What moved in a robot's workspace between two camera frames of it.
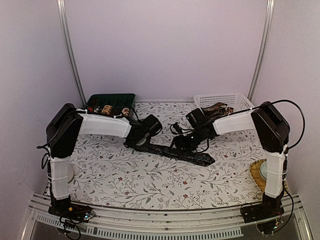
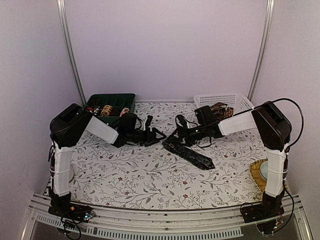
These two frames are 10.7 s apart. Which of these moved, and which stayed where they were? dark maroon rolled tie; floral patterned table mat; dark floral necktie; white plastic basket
Moved: dark floral necktie
Stayed: white plastic basket; dark maroon rolled tie; floral patterned table mat
